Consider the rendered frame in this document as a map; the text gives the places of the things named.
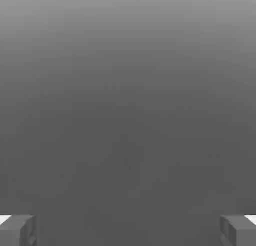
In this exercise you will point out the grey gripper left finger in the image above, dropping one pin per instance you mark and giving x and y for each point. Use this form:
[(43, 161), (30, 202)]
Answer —
[(16, 231)]

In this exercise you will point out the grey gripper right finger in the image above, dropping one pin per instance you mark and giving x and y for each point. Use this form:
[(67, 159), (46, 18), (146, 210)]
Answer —
[(240, 231)]

